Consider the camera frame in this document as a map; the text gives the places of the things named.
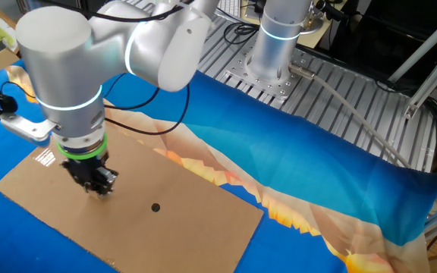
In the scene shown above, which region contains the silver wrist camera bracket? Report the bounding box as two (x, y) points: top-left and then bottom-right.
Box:
(0, 112), (58, 148)

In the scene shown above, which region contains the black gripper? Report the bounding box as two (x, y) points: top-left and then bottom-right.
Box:
(61, 151), (119, 198)

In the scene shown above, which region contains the round grey pole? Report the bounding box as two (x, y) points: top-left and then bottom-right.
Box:
(388, 5), (437, 83)

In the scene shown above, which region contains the white keyboard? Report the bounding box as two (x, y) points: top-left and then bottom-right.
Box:
(216, 0), (243, 18)

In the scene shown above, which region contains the brown cardboard sheet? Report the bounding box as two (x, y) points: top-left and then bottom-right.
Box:
(0, 124), (265, 273)

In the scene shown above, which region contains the coiled black cable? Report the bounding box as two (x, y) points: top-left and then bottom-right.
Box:
(223, 20), (260, 46)

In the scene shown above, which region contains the blue mountain print cloth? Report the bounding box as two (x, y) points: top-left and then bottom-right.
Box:
(0, 58), (437, 273)

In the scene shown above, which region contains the grey hose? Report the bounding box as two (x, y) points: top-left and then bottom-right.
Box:
(288, 62), (412, 170)

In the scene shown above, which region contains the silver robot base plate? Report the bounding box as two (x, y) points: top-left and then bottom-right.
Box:
(224, 36), (318, 101)

